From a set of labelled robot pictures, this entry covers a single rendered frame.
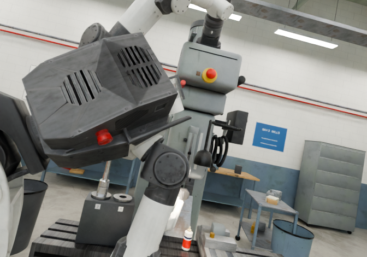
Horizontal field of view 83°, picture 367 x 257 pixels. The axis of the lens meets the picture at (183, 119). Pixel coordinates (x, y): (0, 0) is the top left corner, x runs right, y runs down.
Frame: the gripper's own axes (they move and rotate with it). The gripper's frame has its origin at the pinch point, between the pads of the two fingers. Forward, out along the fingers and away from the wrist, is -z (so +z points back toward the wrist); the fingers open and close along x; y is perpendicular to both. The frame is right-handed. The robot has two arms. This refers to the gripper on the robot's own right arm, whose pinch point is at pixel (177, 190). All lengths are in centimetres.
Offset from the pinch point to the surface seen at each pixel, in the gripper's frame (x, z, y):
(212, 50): -5, 22, -64
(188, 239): -10.1, -2.4, 22.2
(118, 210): 23.0, 12.1, 11.9
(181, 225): -2.9, -29.1, 27.3
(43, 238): 49, 21, 28
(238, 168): -78, -387, 19
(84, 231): 34.2, 16.8, 22.4
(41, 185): 172, -116, 64
